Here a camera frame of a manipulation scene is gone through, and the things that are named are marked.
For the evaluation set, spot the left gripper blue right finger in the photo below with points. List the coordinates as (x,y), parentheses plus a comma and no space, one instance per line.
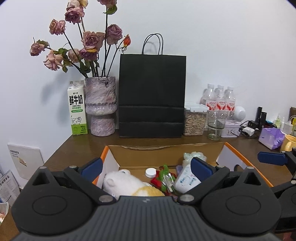
(201,169)

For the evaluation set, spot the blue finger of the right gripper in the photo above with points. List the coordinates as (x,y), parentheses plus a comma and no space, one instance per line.
(272,158)

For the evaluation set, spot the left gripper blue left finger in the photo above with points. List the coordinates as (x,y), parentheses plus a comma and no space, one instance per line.
(91,170)

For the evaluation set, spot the pale green ball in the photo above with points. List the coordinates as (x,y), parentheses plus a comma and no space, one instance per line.
(189,156)

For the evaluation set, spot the white sanitizer bottle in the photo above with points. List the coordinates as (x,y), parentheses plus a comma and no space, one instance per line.
(186,180)

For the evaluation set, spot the yellow white plush toy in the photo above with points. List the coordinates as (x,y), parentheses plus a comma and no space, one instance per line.
(123,183)

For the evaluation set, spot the red green ornament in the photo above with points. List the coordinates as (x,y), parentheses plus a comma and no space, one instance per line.
(164,180)

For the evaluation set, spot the small white round lid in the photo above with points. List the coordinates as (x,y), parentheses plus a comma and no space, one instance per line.
(150,172)

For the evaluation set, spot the yellow ceramic mug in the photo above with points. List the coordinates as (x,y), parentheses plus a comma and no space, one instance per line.
(288,143)

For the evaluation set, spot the purple tissue pack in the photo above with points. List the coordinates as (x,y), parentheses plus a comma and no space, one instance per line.
(272,138)

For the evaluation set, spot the black upright device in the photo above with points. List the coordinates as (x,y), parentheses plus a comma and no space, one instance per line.
(260,118)

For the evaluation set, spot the open red cardboard box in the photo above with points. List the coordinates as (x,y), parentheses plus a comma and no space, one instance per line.
(137,159)

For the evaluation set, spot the white floral tin box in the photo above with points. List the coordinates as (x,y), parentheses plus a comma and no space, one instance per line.
(231,129)

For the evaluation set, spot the empty clear glass jar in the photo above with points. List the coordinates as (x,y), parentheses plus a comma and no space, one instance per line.
(216,120)

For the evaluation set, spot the clear container of pellets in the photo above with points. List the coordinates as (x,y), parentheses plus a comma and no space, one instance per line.
(194,119)

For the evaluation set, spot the left red-label water bottle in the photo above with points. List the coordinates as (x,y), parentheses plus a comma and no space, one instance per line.
(209,97)

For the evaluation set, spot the red-label water bottle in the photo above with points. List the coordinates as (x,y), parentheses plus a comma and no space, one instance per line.
(209,97)
(230,99)
(220,97)

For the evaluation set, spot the purple marbled ceramic vase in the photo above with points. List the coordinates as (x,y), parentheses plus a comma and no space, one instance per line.
(101,105)

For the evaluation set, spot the middle red-label water bottle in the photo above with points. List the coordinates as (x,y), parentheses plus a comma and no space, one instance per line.
(220,97)

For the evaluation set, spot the green white milk carton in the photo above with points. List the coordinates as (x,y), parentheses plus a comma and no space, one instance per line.
(76,103)

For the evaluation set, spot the right red-label water bottle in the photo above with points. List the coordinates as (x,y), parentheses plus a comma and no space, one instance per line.
(230,99)

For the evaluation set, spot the black paper shopping bag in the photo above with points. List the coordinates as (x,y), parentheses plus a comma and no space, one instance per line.
(151,94)

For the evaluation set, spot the white charger with cable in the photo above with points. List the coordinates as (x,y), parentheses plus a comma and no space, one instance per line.
(248,129)

